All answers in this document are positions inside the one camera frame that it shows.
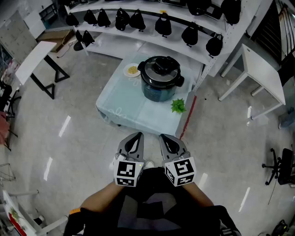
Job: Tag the white cabinet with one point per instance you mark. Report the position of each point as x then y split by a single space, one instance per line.
34 23

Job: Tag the person's left forearm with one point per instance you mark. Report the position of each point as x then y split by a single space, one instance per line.
101 196

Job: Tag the pink chair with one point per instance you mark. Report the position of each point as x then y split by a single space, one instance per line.
3 129

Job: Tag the white desk with black legs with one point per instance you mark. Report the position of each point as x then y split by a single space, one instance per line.
32 60

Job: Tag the black steel pressure cooker lid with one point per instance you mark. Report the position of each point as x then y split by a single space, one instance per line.
161 65

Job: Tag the yellow corn kernels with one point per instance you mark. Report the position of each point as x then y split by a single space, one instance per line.
132 70

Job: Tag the white table with white legs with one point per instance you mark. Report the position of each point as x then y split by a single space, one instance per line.
260 69

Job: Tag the person's white shoe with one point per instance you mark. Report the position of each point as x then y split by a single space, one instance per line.
149 164

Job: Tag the person's right forearm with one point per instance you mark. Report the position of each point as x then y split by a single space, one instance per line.
198 193

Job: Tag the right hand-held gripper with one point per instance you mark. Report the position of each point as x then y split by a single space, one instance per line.
182 169

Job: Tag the black office chair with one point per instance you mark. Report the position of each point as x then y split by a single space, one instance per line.
285 166
4 92

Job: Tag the small light blue table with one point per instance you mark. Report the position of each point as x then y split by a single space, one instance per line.
124 103

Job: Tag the black round stand base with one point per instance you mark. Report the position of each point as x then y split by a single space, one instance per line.
78 46

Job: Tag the dark pressure cooker body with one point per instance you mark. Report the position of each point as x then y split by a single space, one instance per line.
156 92

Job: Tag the red artificial flowers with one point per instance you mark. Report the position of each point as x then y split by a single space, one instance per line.
16 222

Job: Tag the white round plate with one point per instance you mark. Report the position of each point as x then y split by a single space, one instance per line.
126 73

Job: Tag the rows of black hanging bags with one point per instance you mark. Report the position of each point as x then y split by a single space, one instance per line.
163 26

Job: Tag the person's black-clothed body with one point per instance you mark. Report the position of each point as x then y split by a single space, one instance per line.
149 184

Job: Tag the small grey gripper camera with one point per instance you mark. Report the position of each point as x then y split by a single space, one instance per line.
119 156

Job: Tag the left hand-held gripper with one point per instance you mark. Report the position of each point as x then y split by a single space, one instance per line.
125 170

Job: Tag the green leafy sprig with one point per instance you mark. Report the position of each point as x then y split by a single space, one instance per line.
178 106

